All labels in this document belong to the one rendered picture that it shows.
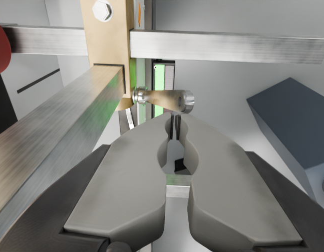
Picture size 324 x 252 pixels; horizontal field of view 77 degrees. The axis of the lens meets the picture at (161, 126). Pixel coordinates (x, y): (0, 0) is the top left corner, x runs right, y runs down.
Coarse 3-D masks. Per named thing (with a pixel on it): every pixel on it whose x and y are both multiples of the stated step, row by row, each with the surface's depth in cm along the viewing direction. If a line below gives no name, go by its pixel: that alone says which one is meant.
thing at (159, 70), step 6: (156, 66) 41; (162, 66) 41; (156, 72) 42; (162, 72) 42; (156, 78) 42; (162, 78) 42; (156, 84) 43; (162, 84) 43; (156, 108) 46; (162, 108) 46; (156, 114) 47
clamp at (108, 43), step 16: (80, 0) 21; (96, 0) 21; (112, 0) 21; (128, 0) 22; (112, 16) 22; (128, 16) 23; (96, 32) 23; (112, 32) 23; (128, 32) 23; (96, 48) 24; (112, 48) 24; (128, 48) 24; (112, 64) 25; (128, 64) 25; (128, 80) 26; (128, 96) 27
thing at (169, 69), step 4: (168, 68) 41; (172, 68) 41; (168, 72) 42; (172, 72) 42; (168, 76) 42; (172, 76) 42; (168, 80) 43; (172, 80) 43; (168, 84) 43; (172, 84) 43; (164, 88) 44; (168, 88) 43; (172, 88) 43; (164, 108) 46; (164, 112) 46
